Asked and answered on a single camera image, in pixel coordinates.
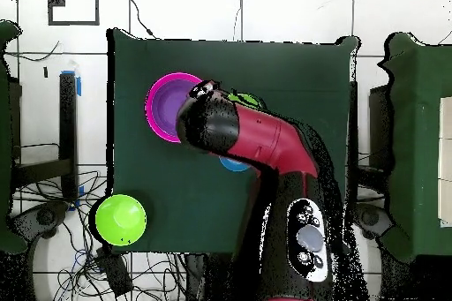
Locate green plastic bowl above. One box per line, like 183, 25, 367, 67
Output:
227, 92, 265, 110
94, 193, 148, 247

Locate purple plastic bowl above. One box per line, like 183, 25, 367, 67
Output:
152, 79, 194, 138

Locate pink plastic bowl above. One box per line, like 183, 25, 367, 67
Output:
145, 71, 204, 144

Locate light blue plastic bowl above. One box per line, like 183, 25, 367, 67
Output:
218, 155, 252, 173

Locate dark green table cloth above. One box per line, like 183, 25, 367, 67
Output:
106, 27, 362, 258

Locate black power adapter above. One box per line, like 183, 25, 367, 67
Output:
95, 247, 134, 297

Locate green cloth side table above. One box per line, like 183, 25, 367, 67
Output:
0, 19, 27, 254
377, 31, 452, 263

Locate beige boxes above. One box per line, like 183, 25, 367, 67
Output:
437, 95, 452, 228

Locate black floor cable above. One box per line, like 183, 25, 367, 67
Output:
123, 0, 157, 39

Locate black upright post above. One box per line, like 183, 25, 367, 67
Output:
58, 71, 79, 203

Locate black pedestal leg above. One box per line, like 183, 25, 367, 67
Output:
352, 201, 394, 240
8, 201, 69, 301

